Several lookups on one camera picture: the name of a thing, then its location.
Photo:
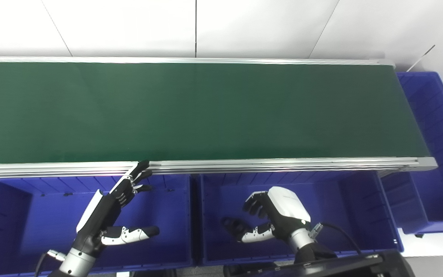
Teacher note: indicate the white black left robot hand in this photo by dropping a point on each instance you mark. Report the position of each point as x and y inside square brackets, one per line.
[104, 215]

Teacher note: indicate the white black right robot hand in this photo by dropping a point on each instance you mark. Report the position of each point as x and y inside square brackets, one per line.
[283, 211]

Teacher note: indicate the black flanged machine part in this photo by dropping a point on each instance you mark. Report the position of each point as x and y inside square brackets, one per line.
[232, 225]

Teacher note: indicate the blue plastic bin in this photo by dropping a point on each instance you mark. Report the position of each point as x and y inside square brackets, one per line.
[440, 154]
[33, 227]
[344, 207]

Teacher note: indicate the green conveyor belt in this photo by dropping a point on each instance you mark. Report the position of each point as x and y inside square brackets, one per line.
[206, 111]

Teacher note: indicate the black robot torso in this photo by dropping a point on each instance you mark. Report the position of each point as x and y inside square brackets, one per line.
[321, 267]

